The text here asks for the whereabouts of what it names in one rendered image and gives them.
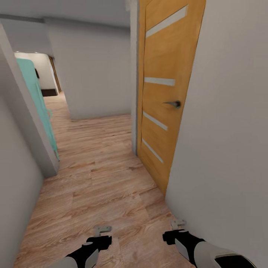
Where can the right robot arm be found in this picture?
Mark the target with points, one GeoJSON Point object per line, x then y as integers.
{"type": "Point", "coordinates": [203, 254]}

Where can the cabinet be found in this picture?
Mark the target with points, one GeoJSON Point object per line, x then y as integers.
{"type": "Point", "coordinates": [49, 92]}

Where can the standing mirror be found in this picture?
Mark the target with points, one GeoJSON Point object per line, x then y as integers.
{"type": "Point", "coordinates": [31, 78]}

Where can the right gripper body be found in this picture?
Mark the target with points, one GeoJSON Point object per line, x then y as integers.
{"type": "Point", "coordinates": [170, 237]}

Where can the door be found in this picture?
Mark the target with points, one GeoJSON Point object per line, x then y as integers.
{"type": "Point", "coordinates": [168, 37]}

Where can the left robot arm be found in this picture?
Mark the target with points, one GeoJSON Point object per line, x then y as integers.
{"type": "Point", "coordinates": [87, 255]}

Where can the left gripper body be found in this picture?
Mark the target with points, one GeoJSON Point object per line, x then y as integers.
{"type": "Point", "coordinates": [103, 241]}

